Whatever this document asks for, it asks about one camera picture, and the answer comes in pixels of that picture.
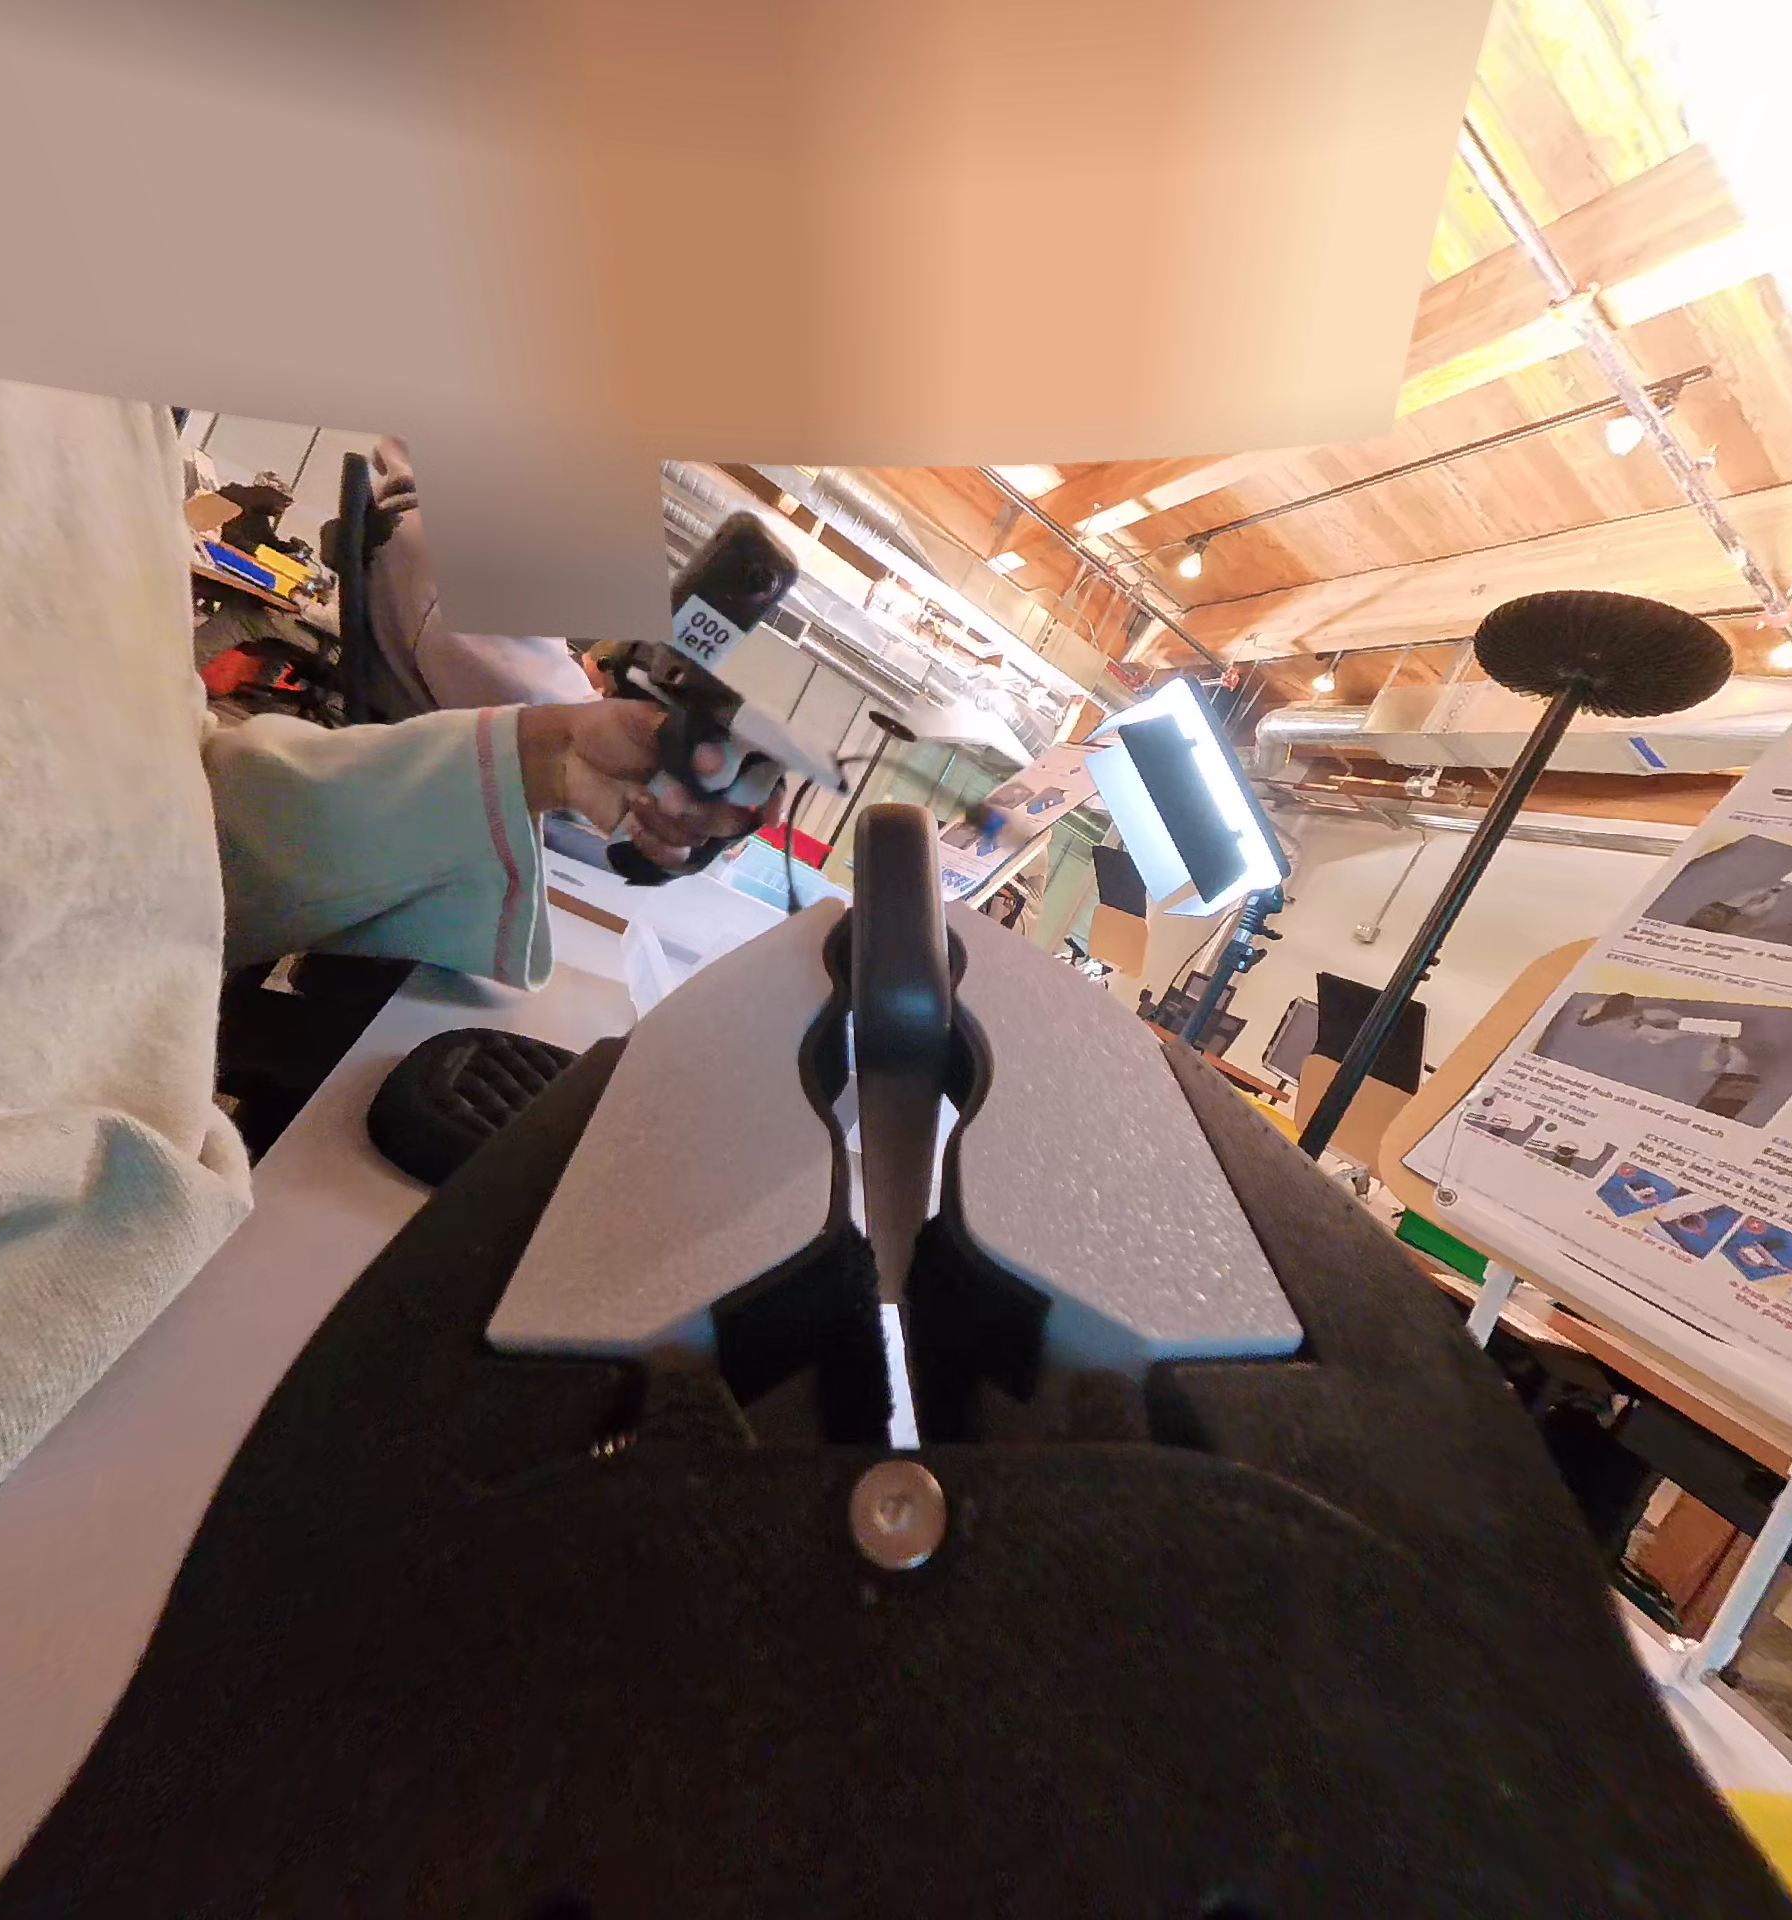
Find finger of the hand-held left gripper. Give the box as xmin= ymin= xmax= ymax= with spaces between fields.
xmin=734 ymin=634 xmax=853 ymax=801

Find white easel legs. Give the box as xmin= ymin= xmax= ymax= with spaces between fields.
xmin=1458 ymin=1258 xmax=1792 ymax=1689

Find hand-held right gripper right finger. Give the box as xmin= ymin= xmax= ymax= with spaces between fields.
xmin=914 ymin=896 xmax=1307 ymax=1364

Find silver ventilation duct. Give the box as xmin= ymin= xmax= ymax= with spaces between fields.
xmin=1255 ymin=674 xmax=1792 ymax=796

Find person's left hand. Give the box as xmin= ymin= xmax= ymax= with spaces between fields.
xmin=519 ymin=698 xmax=784 ymax=868

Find black padded wrist rest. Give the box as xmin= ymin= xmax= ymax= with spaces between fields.
xmin=365 ymin=1025 xmax=586 ymax=1189

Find LED light panel on stand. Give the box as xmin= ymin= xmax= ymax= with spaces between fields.
xmin=1083 ymin=674 xmax=1295 ymax=1059

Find person's torso cream sweater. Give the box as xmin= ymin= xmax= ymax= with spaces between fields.
xmin=0 ymin=367 xmax=260 ymax=1555

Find black USB hub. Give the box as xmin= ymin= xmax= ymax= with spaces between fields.
xmin=851 ymin=801 xmax=972 ymax=1278

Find person's left forearm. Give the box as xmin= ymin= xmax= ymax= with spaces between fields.
xmin=203 ymin=703 xmax=555 ymax=993

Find wooden instruction board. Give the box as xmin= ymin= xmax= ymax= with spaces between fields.
xmin=1379 ymin=689 xmax=1792 ymax=1487

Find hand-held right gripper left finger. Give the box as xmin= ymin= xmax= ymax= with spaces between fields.
xmin=486 ymin=896 xmax=875 ymax=1362

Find black stand round top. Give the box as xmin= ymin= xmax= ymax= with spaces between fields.
xmin=1293 ymin=587 xmax=1734 ymax=1159

